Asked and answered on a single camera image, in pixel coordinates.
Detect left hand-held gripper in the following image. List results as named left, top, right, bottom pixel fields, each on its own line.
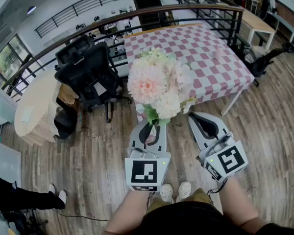
left=124, top=118, right=172, bottom=193

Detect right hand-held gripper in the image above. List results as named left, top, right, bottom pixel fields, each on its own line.
left=187, top=111, right=250, bottom=183

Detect pink and white flower bouquet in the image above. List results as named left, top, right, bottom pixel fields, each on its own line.
left=126, top=47, right=199, bottom=144

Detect small pink vase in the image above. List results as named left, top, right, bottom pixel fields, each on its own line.
left=214, top=46, right=224, bottom=60

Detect person's right forearm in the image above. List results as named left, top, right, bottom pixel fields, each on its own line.
left=219, top=177, right=268, bottom=232

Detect person's left forearm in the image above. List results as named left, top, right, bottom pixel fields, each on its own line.
left=102, top=188, right=152, bottom=235

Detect wooden table with white legs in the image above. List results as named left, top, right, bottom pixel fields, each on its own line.
left=123, top=23, right=255, bottom=122

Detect person's left white shoe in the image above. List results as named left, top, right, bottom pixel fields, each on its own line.
left=160, top=184, right=174, bottom=204

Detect person's white shoe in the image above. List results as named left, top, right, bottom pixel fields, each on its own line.
left=160, top=184, right=174, bottom=204
left=175, top=181, right=192, bottom=203

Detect person's right white shoe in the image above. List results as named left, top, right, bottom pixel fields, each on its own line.
left=175, top=181, right=192, bottom=203

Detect person's olive shorts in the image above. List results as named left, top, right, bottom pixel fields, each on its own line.
left=147, top=188, right=214, bottom=214

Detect white paper label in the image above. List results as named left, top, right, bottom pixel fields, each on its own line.
left=93, top=82, right=107, bottom=96

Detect pink white checkered tablecloth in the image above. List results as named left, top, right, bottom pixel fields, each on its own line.
left=123, top=23, right=255, bottom=122

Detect grey cloth bundle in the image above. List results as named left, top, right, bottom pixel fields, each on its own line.
left=245, top=47, right=267, bottom=64

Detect person's black shirt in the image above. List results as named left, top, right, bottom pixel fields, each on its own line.
left=137, top=201, right=294, bottom=235

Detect black mesh office chair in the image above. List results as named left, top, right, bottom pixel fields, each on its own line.
left=54, top=35, right=132, bottom=123

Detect black railing with wooden handrail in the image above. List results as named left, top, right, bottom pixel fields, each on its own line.
left=1, top=3, right=245, bottom=100

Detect round table with beige cloth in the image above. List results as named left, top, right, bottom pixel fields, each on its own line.
left=14, top=71, right=79, bottom=146

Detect wooden bench table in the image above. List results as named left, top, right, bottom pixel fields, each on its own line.
left=240, top=8, right=277, bottom=50

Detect dark staircase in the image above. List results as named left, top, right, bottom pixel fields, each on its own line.
left=132, top=0, right=167, bottom=31

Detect large glass window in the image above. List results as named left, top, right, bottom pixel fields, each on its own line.
left=0, top=34, right=32, bottom=82

